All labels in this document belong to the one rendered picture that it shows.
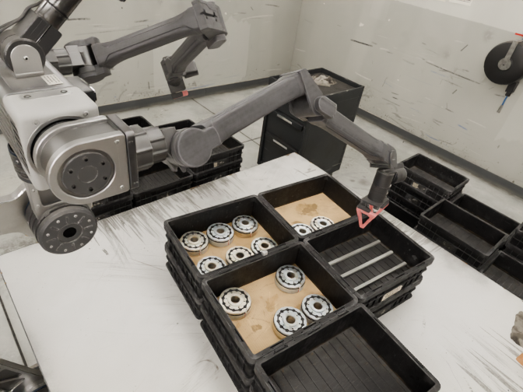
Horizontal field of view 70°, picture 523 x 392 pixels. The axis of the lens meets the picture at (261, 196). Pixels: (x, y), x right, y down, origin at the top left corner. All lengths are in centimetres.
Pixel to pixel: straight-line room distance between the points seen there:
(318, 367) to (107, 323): 69
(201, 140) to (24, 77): 35
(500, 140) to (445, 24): 125
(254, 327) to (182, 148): 67
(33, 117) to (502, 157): 407
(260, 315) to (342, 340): 26
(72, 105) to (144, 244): 96
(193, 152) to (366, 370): 81
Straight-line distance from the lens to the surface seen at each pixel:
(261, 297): 127
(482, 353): 164
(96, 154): 67
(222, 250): 140
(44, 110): 73
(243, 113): 84
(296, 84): 95
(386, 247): 161
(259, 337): 119
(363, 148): 117
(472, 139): 438
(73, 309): 145
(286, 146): 291
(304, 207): 167
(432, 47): 444
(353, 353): 124
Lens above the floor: 183
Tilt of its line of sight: 36 degrees down
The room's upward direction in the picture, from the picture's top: 9 degrees clockwise
